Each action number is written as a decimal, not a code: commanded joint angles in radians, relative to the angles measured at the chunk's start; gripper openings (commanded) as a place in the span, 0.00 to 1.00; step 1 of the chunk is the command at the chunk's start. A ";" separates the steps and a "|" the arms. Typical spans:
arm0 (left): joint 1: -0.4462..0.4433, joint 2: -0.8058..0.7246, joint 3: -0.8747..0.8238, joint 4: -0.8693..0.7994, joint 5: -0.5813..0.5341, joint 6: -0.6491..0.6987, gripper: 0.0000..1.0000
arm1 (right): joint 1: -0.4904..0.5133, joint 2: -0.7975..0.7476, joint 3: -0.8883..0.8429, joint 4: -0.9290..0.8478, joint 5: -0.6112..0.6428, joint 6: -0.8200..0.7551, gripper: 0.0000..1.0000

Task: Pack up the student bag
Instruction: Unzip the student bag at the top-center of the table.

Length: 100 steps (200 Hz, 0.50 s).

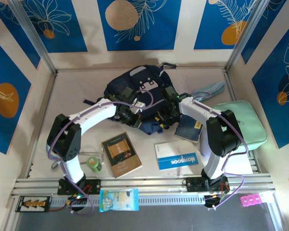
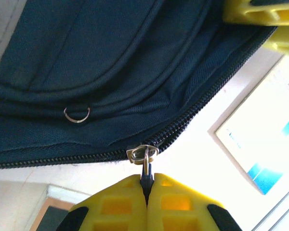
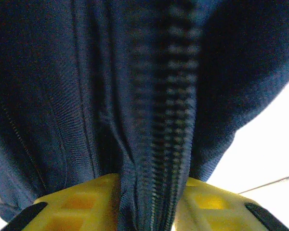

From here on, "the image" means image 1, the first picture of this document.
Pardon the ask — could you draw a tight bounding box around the clear plastic box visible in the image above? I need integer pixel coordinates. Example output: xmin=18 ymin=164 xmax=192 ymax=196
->
xmin=259 ymin=192 xmax=275 ymax=204

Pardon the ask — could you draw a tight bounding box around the black power distribution board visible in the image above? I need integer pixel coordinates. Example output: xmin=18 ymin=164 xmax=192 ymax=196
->
xmin=15 ymin=196 xmax=52 ymax=213

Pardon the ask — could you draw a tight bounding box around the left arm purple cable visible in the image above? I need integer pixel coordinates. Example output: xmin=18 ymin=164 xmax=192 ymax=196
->
xmin=47 ymin=89 xmax=156 ymax=215

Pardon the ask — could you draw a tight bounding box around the light blue pencil pouch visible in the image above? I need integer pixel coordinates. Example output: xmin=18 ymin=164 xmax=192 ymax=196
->
xmin=190 ymin=80 xmax=226 ymax=102

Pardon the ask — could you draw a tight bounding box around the dark blue book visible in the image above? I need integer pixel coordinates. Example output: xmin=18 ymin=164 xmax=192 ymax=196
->
xmin=174 ymin=114 xmax=204 ymax=144

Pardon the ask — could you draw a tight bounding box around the aluminium corner post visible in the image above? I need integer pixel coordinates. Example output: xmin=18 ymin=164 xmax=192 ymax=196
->
xmin=8 ymin=0 xmax=57 ymax=74
xmin=225 ymin=0 xmax=270 ymax=70

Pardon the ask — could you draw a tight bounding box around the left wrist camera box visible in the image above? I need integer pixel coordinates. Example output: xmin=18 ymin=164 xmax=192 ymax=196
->
xmin=131 ymin=101 xmax=145 ymax=114

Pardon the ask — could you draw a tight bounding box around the aluminium rail frame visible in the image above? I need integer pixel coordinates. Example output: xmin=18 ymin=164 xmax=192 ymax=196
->
xmin=11 ymin=174 xmax=276 ymax=210

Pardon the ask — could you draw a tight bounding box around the blue white notebook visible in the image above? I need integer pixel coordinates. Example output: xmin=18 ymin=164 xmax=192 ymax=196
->
xmin=154 ymin=141 xmax=199 ymax=171

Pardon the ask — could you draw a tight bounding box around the brown hardcover book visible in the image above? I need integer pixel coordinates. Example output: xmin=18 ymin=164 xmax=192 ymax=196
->
xmin=101 ymin=131 xmax=143 ymax=179

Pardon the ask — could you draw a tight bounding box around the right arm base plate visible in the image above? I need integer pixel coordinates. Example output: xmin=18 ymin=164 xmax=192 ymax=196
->
xmin=182 ymin=177 xmax=231 ymax=193

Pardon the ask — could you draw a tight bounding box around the pink pill box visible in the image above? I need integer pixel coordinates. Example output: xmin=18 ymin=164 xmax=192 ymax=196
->
xmin=239 ymin=193 xmax=262 ymax=207

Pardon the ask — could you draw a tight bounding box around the blue snack packet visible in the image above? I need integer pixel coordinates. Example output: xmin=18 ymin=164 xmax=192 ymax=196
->
xmin=99 ymin=189 xmax=140 ymax=213

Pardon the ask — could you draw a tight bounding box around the blue floral wall poster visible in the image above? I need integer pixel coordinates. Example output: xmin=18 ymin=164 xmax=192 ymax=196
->
xmin=0 ymin=0 xmax=41 ymax=70
xmin=97 ymin=0 xmax=183 ymax=51
xmin=194 ymin=0 xmax=255 ymax=51
xmin=0 ymin=33 xmax=32 ymax=155
xmin=240 ymin=0 xmax=289 ymax=65
xmin=13 ymin=0 xmax=88 ymax=53
xmin=251 ymin=18 xmax=289 ymax=149

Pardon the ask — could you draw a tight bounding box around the green tape roll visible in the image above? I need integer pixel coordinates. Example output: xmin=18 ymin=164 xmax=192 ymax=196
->
xmin=86 ymin=156 xmax=103 ymax=172

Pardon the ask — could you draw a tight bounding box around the navy blue backpack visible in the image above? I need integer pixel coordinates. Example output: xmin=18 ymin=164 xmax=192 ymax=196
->
xmin=84 ymin=63 xmax=181 ymax=135

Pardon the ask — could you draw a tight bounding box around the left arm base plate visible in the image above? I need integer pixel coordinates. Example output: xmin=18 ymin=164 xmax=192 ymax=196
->
xmin=57 ymin=179 xmax=102 ymax=195

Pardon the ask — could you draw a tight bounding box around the mint green zip case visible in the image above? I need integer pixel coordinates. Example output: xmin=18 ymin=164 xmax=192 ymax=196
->
xmin=211 ymin=100 xmax=268 ymax=151

